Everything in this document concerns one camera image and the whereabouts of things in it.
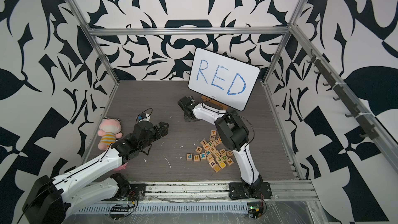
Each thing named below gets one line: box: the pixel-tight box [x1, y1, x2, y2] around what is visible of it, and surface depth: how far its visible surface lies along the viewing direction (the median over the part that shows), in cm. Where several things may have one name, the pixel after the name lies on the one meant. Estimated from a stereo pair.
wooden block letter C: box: [225, 149, 234, 158], surface depth 85 cm
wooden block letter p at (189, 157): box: [186, 153, 193, 162], surface depth 85 cm
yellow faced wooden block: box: [212, 164, 222, 173], surface depth 81 cm
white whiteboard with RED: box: [187, 47, 261, 119], surface depth 98 cm
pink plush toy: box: [97, 117, 123, 151], surface depth 90 cm
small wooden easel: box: [201, 94, 229, 111], surface depth 104 cm
